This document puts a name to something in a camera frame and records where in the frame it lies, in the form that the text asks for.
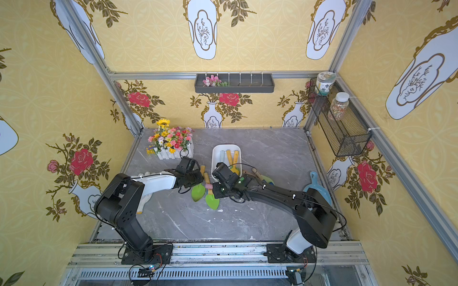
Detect green pointed trowel yellow handle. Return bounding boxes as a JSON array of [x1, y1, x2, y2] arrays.
[[191, 165, 206, 202]]

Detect light blue trowel white handle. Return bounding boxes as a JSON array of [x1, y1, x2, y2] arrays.
[[219, 150, 227, 163]]

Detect yellow plastic scoop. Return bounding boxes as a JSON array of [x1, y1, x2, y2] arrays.
[[231, 150, 240, 175]]

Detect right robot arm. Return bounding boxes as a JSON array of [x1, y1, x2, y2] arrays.
[[212, 163, 339, 263]]

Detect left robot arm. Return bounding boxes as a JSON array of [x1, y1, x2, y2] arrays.
[[94, 157, 203, 266]]

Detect white plastic storage box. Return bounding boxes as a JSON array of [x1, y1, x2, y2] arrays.
[[210, 144, 242, 180]]

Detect artificial flowers white fence planter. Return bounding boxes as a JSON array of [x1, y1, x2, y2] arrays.
[[146, 119, 194, 160]]

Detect white work glove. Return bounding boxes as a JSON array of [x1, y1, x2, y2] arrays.
[[136, 172, 153, 215]]

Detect light blue dustpan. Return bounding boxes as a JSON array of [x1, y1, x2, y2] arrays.
[[303, 171, 333, 206]]

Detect small pink flowers on shelf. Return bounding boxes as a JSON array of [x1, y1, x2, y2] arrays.
[[202, 75, 229, 87]]

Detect clear jar white lid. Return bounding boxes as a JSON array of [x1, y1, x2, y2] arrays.
[[328, 92, 349, 120]]

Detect jar with patterned lid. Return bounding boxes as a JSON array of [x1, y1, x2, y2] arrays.
[[315, 71, 337, 96]]

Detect green narrow trowel yellow handle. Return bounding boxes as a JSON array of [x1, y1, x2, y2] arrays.
[[203, 172, 219, 210]]

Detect green trowel brown wooden handle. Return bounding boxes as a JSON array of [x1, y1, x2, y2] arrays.
[[252, 168, 274, 185]]

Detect dark wall shelf tray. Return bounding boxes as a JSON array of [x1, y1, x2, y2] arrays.
[[194, 72, 275, 94]]

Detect black wire mesh basket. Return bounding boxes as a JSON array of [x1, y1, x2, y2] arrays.
[[304, 78, 372, 157]]

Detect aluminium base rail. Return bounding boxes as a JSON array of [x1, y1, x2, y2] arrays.
[[60, 241, 377, 286]]

